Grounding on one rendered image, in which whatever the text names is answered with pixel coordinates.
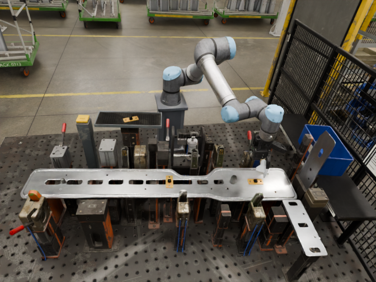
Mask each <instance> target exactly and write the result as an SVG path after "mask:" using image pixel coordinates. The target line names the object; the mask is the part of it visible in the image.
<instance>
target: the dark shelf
mask: <svg viewBox="0 0 376 282"><path fill-rule="evenodd" d="M305 124H309V123H308V121H307V120H306V119H305V117H304V116H303V115H302V114H283V119H282V121H281V123H280V128H281V130H282V131H283V133H284V135H285V136H286V138H287V140H288V142H289V143H290V145H291V147H292V148H293V150H294V152H295V153H296V150H297V149H298V148H299V146H300V145H299V143H298V139H299V137H300V135H301V133H302V131H303V129H304V126H305ZM318 176H319V179H318V180H317V182H316V183H315V184H314V185H315V187H316V188H322V189H323V190H324V192H325V194H326V195H327V197H328V198H329V201H328V202H327V204H326V206H327V207H328V209H329V211H330V212H331V214H332V216H333V217H334V219H335V221H360V220H376V211H375V210H374V208H373V207H372V206H371V205H370V203H369V202H368V201H367V199H366V198H365V196H364V195H363V194H362V193H361V191H360V190H359V189H358V187H357V186H356V185H355V184H354V182H353V181H352V179H351V178H350V177H349V175H348V174H347V173H346V172H344V173H343V175H342V176H330V175H318Z"/></svg>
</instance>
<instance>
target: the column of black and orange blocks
mask: <svg viewBox="0 0 376 282"><path fill-rule="evenodd" d="M312 141H313V137H312V135H311V134H305V135H304V137H303V139H302V142H301V144H300V146H299V148H298V149H297V150H296V154H295V157H294V159H293V161H292V164H291V165H290V167H289V169H288V171H287V173H286V174H287V176H288V178H289V180H290V182H292V180H293V178H294V176H295V174H296V172H297V170H298V168H299V166H300V164H301V162H302V160H303V159H304V157H305V155H306V153H307V151H308V149H309V147H310V145H311V143H312Z"/></svg>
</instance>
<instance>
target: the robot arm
mask: <svg viewBox="0 0 376 282"><path fill-rule="evenodd" d="M235 54H236V44H235V42H234V40H233V39H232V38H231V37H226V36H225V37H214V38H206V39H202V40H201V41H200V42H199V43H198V44H197V45H196V47H195V50H194V60H195V64H190V65H189V66H188V67H187V68H182V69H181V68H180V67H175V66H172V67H168V68H166V69H165V70H164V71H163V91H162V94H161V97H160V102H161V103H162V104H164V105H166V106H177V105H179V104H180V103H181V102H182V97H181V94H180V87H183V86H189V85H196V84H199V83H201V82H202V80H203V74H204V76H205V77H206V79H207V81H208V82H209V84H210V86H211V88H212V90H213V91H214V93H215V95H216V97H217V99H218V101H219V102H220V104H221V106H222V110H221V116H222V119H223V121H224V122H226V123H235V122H237V121H240V120H244V119H249V118H254V117H256V118H257V119H259V120H260V121H261V122H262V124H261V128H260V132H259V135H255V136H254V139H253V142H251V145H252V148H251V145H250V148H249V151H250V153H252V158H253V160H260V159H263V160H261V164H260V165H259V166H257V167H256V170H257V171H259V172H263V173H264V178H265V177H266V175H267V173H268V170H269V167H270V160H271V159H270V156H271V149H274V150H276V151H278V152H280V153H283V154H284V153H285V152H286V151H287V149H286V146H285V145H283V144H281V143H279V142H277V141H275V140H274V139H275V137H276V134H277V132H278V129H279V126H280V123H281V121H282V119H283V114H284V110H283V108H282V107H280V106H277V105H267V104H266V103H264V102H263V101H262V100H261V99H260V98H257V97H256V96H251V97H250V98H248V99H247V100H246V102H244V103H239V101H238V100H237V98H236V96H235V95H234V93H233V91H232V89H231V88H230V86H229V84H228V83H227V81H226V80H225V78H224V76H223V75H222V73H221V71H220V69H219V68H218V66H217V65H220V64H221V63H223V62H224V61H225V60H231V59H233V58H234V56H235ZM264 158H265V160H264Z"/></svg>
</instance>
